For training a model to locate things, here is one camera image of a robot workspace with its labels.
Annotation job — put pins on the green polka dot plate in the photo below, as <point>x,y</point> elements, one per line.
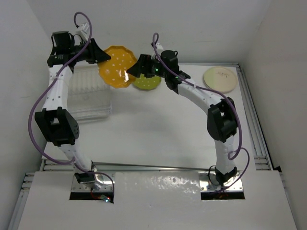
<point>147,84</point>

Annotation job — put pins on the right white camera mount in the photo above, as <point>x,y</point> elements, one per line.
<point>158,47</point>

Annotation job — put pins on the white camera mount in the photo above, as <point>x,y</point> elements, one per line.
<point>158,47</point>
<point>83,31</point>

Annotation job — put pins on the small green circuit board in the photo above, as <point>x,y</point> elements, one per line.
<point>105,198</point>

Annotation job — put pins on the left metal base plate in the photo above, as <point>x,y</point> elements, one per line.
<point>103,184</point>

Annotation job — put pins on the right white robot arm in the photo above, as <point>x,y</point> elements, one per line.
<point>221,120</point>

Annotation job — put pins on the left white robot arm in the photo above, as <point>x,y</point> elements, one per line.
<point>54,120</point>

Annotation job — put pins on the metal base plate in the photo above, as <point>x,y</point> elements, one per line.
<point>208,183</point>
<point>103,184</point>

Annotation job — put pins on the aluminium frame rail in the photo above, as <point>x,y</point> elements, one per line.
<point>261,154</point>

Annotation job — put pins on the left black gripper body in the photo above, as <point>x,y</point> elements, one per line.
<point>83,55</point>

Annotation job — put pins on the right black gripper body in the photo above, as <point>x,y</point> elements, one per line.
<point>162,72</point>

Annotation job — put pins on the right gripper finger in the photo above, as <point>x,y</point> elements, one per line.
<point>151,68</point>
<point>138,68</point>

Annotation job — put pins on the cream and green plate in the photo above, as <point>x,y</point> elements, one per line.
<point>220,79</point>

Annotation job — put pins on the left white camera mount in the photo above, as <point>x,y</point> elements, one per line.
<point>83,31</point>

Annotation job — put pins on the orange plate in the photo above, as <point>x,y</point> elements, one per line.
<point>114,71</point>

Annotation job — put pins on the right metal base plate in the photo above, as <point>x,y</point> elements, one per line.
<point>208,183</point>

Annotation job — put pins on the clear plastic dish rack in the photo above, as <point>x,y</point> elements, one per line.
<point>89,98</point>

